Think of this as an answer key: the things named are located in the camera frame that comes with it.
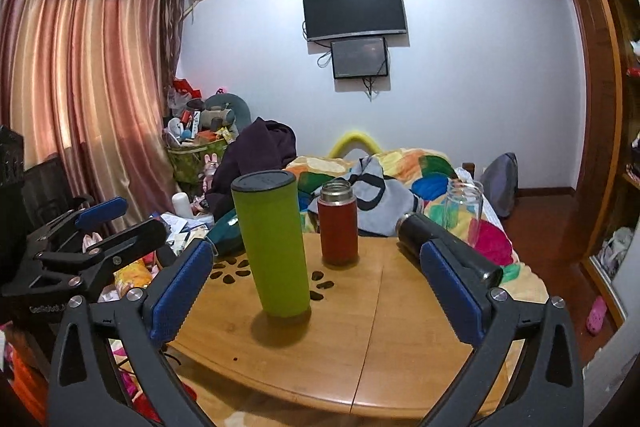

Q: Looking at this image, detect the pink slipper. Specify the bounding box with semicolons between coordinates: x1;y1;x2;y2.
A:
585;296;608;336

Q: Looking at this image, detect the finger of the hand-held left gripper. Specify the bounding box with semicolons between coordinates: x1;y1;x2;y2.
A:
37;219;169;295
22;196;129;258

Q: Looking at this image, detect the wooden wardrobe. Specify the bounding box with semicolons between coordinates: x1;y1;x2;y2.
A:
570;0;640;328

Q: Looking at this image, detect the grey plush toy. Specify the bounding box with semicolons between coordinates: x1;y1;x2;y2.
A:
202;93;253;132

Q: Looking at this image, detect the green tumbler cup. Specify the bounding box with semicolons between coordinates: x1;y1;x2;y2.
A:
231;169;312;319

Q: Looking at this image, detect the dark purple garment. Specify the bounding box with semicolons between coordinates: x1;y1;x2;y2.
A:
205;117;299;220

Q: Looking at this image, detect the pink curtain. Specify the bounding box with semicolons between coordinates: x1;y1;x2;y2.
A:
0;0;173;238

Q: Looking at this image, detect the pink rabbit toy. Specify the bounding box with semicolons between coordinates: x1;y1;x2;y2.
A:
201;152;222;188

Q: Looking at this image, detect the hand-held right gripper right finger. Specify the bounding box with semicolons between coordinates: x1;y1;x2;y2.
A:
419;238;587;427

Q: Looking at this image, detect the grey garment with black print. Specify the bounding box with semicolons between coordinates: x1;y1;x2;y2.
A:
307;155;423;238

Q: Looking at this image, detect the clear glass cup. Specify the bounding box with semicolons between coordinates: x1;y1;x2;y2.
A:
442;178;485;248

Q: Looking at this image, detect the green storage basket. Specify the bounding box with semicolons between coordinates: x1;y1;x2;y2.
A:
166;142;231;198

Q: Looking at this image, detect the patterned side curtain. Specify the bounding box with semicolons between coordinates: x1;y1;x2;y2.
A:
161;0;187;108

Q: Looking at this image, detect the pile of papers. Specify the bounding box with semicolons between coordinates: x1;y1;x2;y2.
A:
159;212;217;254

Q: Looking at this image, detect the white plastic bottle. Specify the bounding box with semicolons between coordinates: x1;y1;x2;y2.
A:
171;192;195;220

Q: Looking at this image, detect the red plastic bag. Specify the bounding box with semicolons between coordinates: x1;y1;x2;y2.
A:
172;78;203;108

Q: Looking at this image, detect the black mesh chair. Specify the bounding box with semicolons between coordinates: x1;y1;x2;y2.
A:
22;154;96;233

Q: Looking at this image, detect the black thermos cup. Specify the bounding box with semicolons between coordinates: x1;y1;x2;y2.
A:
396;212;504;292

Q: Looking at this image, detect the black wall television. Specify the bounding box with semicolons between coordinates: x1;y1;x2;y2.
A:
302;0;407;42

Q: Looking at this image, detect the teal bag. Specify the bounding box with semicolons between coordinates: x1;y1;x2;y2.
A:
205;208;246;256

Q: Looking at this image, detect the yellow foam tube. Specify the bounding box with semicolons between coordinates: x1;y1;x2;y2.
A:
327;131;383;160

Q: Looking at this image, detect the colourful patchwork quilt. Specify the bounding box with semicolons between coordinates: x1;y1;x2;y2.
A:
285;148;551;308

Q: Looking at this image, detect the red thermos cup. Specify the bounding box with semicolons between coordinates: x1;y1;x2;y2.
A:
318;179;360;266

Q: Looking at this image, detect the small black wall monitor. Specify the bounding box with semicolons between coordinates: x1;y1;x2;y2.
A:
330;36;390;80

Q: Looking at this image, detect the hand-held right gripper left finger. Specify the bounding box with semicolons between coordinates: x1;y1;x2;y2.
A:
47;238;216;427

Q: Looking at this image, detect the grey backpack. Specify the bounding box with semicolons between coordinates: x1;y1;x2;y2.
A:
482;152;519;220

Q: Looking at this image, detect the black crate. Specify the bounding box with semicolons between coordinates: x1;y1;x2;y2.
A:
0;124;26;190

